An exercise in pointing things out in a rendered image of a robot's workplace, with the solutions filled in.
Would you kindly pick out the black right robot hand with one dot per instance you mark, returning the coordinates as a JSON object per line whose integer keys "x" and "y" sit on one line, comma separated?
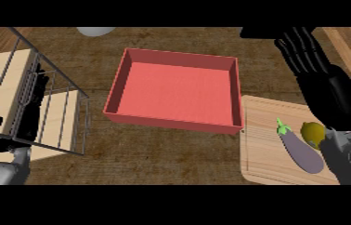
{"x": 321, "y": 89}

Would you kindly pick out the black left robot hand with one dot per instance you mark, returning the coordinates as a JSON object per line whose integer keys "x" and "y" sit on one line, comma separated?
{"x": 31, "y": 111}

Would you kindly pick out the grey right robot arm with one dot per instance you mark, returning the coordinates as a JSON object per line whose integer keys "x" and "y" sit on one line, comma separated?
{"x": 339, "y": 162}

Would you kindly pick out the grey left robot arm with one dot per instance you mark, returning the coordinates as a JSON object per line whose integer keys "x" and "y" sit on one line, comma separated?
{"x": 10, "y": 170}

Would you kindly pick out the yellow lemon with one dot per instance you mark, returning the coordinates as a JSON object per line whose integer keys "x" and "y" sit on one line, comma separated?
{"x": 309, "y": 132}

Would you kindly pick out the pale wooden board edge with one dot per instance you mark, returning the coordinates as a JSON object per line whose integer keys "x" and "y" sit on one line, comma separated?
{"x": 340, "y": 41}

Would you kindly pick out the pale wooden cutting board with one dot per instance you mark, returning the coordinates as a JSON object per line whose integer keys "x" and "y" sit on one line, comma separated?
{"x": 264, "y": 142}

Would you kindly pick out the red cardboard box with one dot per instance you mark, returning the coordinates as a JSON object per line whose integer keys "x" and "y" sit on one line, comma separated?
{"x": 178, "y": 92}

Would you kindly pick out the purple eggplant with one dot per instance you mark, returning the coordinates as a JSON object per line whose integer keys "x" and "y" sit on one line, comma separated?
{"x": 304, "y": 154}

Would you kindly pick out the pale grey round object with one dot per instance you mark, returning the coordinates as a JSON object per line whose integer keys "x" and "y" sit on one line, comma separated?
{"x": 94, "y": 31}

